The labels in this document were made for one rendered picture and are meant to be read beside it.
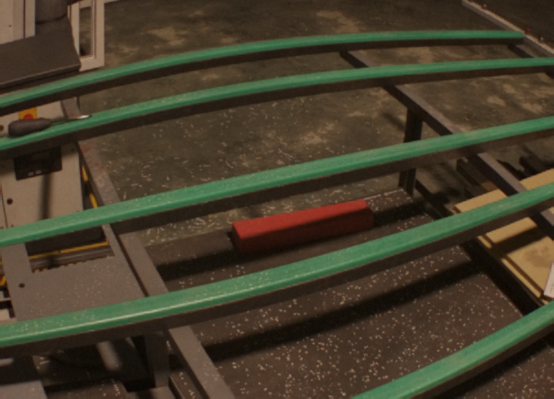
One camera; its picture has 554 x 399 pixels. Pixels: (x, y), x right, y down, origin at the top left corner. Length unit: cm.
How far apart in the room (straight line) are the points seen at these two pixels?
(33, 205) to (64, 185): 12
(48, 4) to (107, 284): 142
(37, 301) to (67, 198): 100
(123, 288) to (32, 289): 15
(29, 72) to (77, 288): 90
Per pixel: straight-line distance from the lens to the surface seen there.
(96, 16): 375
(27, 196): 202
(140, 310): 102
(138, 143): 316
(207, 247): 159
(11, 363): 121
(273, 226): 158
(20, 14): 223
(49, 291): 108
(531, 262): 160
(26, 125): 147
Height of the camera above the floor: 155
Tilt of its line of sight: 33 degrees down
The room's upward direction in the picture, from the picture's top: 3 degrees clockwise
